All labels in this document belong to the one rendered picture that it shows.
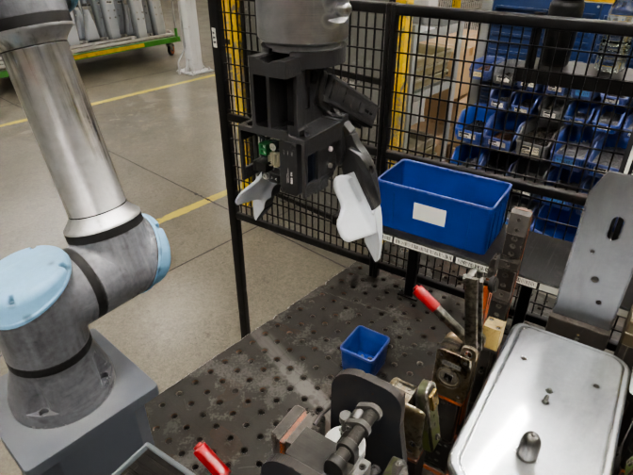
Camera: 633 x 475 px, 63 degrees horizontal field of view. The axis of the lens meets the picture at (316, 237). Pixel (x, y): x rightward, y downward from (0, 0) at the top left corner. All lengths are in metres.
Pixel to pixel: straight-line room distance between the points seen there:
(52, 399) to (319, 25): 0.64
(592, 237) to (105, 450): 0.95
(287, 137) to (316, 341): 1.13
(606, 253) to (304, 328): 0.83
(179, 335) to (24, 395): 1.84
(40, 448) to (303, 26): 0.67
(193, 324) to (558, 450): 2.03
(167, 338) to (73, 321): 1.87
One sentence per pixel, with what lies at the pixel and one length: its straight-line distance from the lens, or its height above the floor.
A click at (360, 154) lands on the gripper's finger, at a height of 1.55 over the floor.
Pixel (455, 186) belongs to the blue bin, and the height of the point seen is 1.12.
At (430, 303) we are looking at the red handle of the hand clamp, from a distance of 0.98.
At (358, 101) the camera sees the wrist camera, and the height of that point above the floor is 1.58.
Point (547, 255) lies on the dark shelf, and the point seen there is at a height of 1.03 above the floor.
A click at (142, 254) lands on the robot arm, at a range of 0.83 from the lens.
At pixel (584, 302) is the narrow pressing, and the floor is 1.05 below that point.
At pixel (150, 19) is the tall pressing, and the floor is 0.52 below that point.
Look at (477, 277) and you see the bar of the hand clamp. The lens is 0.94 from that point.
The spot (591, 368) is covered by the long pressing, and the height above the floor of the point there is 1.00.
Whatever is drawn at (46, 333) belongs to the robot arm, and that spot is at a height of 1.26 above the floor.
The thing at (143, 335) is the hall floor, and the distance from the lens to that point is 2.71.
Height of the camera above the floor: 1.73
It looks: 31 degrees down
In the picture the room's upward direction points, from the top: straight up
